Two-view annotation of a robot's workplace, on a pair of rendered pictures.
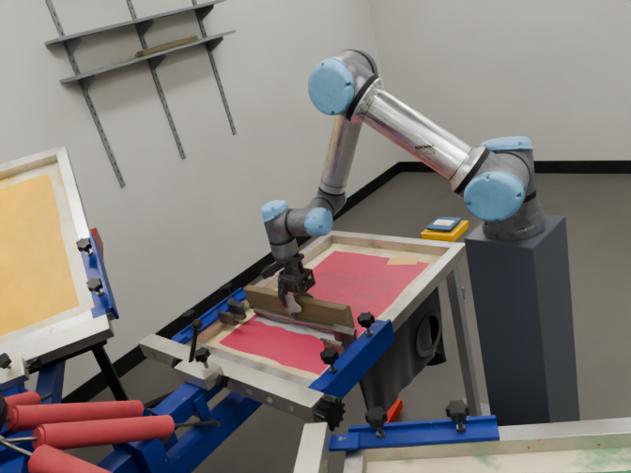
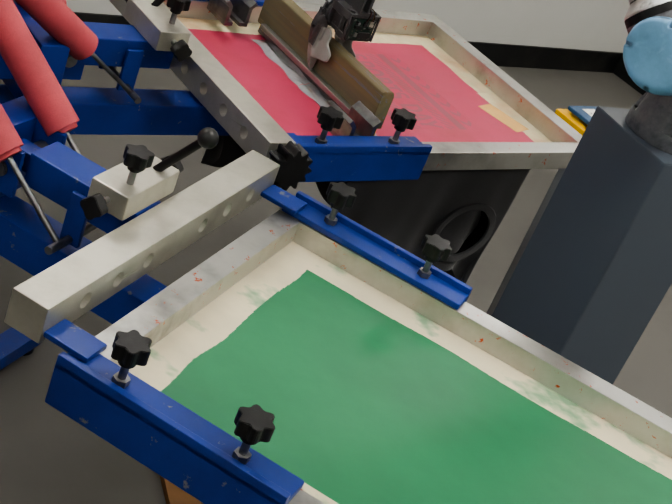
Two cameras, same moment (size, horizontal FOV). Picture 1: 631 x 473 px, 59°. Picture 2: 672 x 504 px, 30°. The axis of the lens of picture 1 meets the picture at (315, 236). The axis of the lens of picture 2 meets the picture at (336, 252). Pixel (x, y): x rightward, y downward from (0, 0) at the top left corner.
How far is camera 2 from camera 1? 0.76 m
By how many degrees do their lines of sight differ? 6
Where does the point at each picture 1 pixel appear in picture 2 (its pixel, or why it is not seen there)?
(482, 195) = (650, 43)
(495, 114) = not seen: outside the picture
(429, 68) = not seen: outside the picture
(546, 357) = (583, 322)
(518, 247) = (650, 153)
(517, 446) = (471, 330)
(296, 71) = not seen: outside the picture
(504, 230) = (650, 124)
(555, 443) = (513, 353)
